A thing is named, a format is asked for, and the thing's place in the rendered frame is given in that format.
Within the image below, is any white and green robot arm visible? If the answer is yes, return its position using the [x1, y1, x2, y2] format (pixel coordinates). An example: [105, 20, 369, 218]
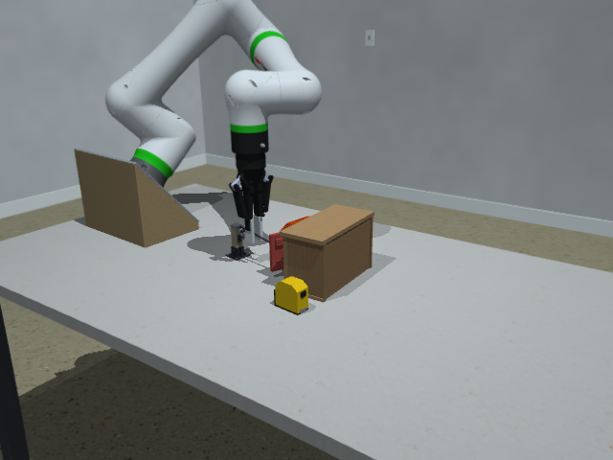
[105, 0, 322, 188]

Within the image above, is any yellow tape measure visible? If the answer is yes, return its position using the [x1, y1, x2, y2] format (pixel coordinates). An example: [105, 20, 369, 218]
[274, 276, 308, 315]

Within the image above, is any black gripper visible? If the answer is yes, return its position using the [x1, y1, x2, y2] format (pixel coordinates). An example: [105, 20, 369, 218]
[229, 153, 273, 243]

